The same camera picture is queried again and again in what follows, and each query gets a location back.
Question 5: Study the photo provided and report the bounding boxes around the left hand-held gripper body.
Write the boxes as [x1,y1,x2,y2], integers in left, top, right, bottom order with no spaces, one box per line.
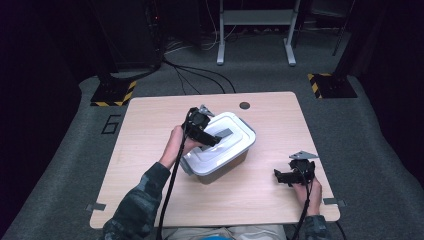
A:
[181,104,216,141]

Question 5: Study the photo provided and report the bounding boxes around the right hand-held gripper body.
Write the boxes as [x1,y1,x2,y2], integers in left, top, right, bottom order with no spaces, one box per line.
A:
[288,150,320,186]

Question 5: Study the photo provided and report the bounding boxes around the white storage box lid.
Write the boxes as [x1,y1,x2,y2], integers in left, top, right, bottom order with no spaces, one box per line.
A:
[181,111,257,177]

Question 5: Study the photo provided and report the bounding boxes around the brown transparent storage box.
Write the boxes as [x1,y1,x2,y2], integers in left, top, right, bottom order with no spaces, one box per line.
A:
[181,119,256,186]

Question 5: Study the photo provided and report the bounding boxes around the person's right hand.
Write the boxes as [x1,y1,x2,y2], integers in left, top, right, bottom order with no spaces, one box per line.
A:
[292,176,324,210]

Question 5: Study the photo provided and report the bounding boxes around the person's left hand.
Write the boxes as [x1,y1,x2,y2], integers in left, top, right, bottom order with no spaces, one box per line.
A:
[163,125,205,162]

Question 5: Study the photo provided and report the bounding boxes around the grey tape piece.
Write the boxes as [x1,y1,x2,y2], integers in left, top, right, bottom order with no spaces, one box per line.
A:
[322,197,347,208]
[85,202,107,213]

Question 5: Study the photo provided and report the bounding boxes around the black yellow-striped stand base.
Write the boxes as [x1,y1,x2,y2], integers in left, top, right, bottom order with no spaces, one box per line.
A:
[307,72,359,100]
[90,79,138,108]

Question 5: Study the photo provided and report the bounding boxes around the black computer tower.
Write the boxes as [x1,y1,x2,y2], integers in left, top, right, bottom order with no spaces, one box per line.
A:
[109,0,165,72]

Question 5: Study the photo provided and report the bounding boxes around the right hand-held gripper cable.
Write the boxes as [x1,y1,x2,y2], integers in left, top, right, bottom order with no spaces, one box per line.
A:
[291,168,316,240]

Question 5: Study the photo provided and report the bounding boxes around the hand-held gripper cable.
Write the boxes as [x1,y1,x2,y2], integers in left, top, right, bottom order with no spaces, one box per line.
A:
[155,123,189,240]
[291,168,316,240]

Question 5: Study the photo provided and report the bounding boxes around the black floor cables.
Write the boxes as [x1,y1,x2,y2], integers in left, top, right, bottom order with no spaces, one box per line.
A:
[162,57,237,96]

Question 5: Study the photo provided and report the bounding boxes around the left hand-held gripper cable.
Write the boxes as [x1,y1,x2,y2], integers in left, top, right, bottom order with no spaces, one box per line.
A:
[155,123,189,240]

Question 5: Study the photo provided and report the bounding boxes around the black cable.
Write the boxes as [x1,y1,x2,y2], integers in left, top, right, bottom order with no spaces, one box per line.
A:
[334,220,348,240]

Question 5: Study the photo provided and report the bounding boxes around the white floor cables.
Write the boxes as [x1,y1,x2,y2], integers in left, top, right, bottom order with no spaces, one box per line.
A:
[164,19,241,55]

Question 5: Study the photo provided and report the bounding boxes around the white metal desk frame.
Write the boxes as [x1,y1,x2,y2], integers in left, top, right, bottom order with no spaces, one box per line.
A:
[216,0,303,67]

